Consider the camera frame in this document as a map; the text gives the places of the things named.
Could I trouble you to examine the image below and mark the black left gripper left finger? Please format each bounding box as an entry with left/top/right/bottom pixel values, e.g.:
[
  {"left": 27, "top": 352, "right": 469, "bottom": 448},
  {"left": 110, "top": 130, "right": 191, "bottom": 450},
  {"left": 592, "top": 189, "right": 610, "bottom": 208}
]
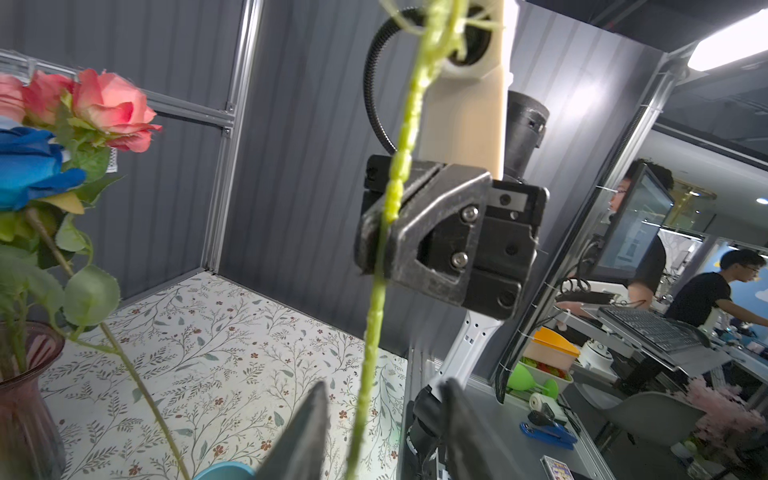
[{"left": 254, "top": 381, "right": 329, "bottom": 480}]

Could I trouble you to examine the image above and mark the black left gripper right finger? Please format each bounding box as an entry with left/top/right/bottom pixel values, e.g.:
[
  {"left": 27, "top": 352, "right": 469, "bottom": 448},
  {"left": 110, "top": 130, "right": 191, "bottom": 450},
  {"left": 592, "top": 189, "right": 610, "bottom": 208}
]
[{"left": 440, "top": 379, "right": 524, "bottom": 480}]

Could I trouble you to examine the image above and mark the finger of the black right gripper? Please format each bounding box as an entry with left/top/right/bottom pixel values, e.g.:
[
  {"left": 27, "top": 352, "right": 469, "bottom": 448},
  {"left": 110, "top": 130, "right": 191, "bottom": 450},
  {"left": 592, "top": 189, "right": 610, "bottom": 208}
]
[
  {"left": 384, "top": 164, "right": 492, "bottom": 291},
  {"left": 364, "top": 155, "right": 444, "bottom": 198}
]

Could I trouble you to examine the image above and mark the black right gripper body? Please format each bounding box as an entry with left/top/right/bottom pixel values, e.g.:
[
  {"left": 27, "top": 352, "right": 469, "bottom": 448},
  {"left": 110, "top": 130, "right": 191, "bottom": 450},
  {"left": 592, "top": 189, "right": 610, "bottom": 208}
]
[{"left": 464, "top": 180, "right": 549, "bottom": 321}]

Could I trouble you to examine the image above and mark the teal ceramic vase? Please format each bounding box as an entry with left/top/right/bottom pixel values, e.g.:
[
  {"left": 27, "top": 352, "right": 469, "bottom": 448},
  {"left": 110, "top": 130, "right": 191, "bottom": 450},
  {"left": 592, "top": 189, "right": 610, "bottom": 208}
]
[{"left": 194, "top": 461, "right": 256, "bottom": 480}]

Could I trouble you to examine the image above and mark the pale peony spray stem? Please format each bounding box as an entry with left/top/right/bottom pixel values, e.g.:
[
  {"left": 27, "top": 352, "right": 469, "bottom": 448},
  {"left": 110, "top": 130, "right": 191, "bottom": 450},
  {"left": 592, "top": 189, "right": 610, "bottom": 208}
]
[{"left": 345, "top": 1, "right": 494, "bottom": 479}]

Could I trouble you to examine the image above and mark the pink ribbed glass vase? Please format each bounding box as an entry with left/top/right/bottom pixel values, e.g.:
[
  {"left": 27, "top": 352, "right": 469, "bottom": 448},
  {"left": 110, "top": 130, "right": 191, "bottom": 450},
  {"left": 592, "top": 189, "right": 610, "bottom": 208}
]
[{"left": 1, "top": 322, "right": 66, "bottom": 479}]

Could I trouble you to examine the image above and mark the large pink rose stem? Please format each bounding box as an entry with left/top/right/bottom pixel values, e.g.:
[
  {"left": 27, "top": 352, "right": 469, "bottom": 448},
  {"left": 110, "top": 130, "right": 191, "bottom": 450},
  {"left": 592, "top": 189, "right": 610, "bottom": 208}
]
[{"left": 56, "top": 69, "right": 162, "bottom": 184}]

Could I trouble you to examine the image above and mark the small pink rose stem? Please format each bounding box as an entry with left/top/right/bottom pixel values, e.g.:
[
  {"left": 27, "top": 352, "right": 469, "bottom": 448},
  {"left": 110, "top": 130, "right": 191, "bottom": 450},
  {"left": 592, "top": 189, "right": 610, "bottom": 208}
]
[{"left": 1, "top": 71, "right": 75, "bottom": 127}]

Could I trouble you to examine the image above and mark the blue flower stem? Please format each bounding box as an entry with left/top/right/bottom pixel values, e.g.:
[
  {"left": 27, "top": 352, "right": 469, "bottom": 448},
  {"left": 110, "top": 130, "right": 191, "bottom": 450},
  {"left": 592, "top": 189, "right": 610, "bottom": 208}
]
[{"left": 1, "top": 118, "right": 189, "bottom": 478}]

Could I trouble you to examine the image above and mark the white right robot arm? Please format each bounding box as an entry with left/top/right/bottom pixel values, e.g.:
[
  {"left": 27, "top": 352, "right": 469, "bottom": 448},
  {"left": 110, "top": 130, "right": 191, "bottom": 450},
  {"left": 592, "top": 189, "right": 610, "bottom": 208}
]
[{"left": 345, "top": 1, "right": 549, "bottom": 479}]

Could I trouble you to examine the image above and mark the computer monitor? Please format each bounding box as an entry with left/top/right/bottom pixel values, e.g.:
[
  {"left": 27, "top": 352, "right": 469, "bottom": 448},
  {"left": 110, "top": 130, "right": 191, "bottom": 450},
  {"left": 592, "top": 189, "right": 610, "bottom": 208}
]
[{"left": 585, "top": 162, "right": 674, "bottom": 283}]

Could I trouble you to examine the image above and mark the person behind monitor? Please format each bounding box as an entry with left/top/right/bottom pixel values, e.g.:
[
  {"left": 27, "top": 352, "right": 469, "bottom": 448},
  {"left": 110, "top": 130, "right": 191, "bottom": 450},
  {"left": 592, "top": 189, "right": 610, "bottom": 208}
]
[{"left": 574, "top": 159, "right": 674, "bottom": 311}]

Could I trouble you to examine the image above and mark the person in black shirt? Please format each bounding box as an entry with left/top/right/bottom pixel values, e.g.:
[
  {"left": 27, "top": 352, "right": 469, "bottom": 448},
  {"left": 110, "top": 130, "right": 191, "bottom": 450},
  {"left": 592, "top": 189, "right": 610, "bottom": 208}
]
[{"left": 664, "top": 249, "right": 767, "bottom": 327}]

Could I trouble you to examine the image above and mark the black keyboard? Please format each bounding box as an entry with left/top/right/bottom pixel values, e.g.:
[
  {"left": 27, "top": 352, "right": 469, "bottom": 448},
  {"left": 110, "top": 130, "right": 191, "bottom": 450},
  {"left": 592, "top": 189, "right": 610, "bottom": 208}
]
[{"left": 598, "top": 306, "right": 702, "bottom": 353}]

